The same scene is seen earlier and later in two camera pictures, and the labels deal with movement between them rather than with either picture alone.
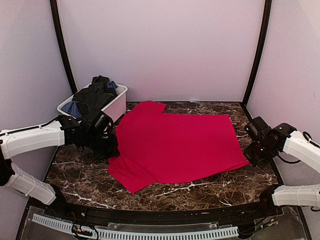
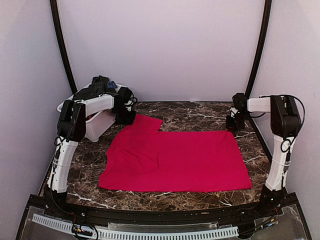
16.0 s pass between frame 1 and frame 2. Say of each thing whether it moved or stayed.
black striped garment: stayed
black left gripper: moved
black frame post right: stayed
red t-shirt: moved
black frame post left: stayed
